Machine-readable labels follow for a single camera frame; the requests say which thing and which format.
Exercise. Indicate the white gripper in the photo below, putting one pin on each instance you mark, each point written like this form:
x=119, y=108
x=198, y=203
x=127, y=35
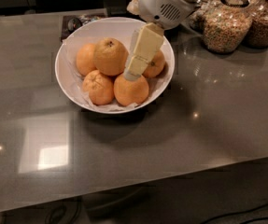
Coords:
x=162, y=7

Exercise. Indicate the orange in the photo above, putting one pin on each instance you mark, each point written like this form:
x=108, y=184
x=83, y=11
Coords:
x=84, y=60
x=156, y=66
x=99, y=87
x=130, y=92
x=110, y=56

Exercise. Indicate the dark tray under jars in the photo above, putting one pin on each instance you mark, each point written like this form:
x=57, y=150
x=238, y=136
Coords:
x=194, y=23

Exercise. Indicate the glass jar of cereal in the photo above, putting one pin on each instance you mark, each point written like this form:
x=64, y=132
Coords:
x=226, y=26

